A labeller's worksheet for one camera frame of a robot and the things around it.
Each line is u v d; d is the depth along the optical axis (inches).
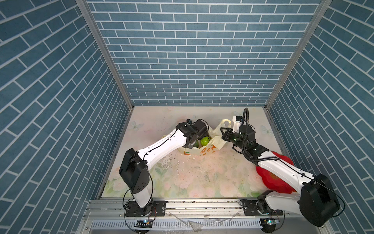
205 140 36.6
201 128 25.7
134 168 17.0
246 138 23.9
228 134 28.4
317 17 29.0
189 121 29.1
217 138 32.2
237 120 28.8
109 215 28.3
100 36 31.8
